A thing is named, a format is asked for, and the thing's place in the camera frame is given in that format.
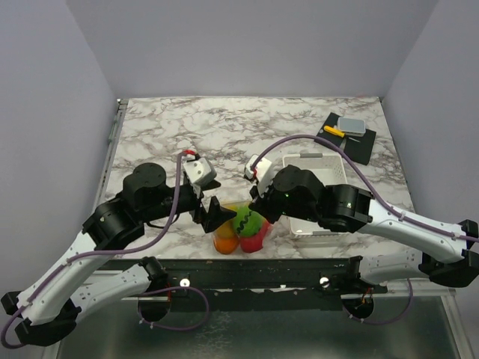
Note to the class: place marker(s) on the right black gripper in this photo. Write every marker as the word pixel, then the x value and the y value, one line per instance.
pixel 261 203

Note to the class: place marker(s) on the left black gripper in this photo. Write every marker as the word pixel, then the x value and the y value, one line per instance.
pixel 217 214

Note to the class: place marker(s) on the dark green toy melon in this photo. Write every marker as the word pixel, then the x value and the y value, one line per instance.
pixel 247 222

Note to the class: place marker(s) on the orange toy fruit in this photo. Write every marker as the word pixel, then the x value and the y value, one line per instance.
pixel 226 245

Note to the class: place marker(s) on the clear zip top bag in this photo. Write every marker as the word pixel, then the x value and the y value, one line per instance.
pixel 235 206

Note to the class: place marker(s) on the small red toy fruit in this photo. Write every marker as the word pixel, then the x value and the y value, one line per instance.
pixel 266 227

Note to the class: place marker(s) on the red toy apple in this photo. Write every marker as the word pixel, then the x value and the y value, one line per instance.
pixel 251 244

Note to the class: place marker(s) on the yellow toy mango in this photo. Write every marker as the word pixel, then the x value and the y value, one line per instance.
pixel 225 231

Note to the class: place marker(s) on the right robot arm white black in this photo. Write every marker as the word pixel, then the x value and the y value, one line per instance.
pixel 437 251

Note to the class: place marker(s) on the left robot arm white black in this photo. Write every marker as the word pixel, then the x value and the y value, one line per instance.
pixel 51 308

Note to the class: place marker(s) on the white perforated plastic basket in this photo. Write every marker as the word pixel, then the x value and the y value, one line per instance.
pixel 329 169

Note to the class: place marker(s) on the black foam block right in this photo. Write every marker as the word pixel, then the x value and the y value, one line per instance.
pixel 359 148

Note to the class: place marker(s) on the black foam block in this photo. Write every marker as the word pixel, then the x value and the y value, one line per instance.
pixel 331 121
pixel 359 148

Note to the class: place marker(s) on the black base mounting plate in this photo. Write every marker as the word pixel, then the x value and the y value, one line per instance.
pixel 262 285

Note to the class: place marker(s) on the black foam block left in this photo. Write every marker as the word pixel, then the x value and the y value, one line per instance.
pixel 331 121

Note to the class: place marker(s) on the grey lidded plastic box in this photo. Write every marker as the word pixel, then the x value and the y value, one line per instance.
pixel 351 126

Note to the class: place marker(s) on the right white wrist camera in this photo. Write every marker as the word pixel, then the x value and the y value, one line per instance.
pixel 260 172

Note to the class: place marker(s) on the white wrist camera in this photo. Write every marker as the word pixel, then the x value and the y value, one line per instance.
pixel 199 171
pixel 260 172

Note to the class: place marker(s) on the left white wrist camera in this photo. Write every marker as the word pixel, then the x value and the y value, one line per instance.
pixel 199 171

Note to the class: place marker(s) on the yellow handled knife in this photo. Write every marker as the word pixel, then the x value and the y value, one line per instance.
pixel 338 133

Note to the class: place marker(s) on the aluminium rail left edge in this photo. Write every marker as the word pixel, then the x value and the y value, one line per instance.
pixel 112 143

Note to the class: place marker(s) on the aluminium rail frame front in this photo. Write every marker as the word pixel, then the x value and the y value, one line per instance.
pixel 426 327

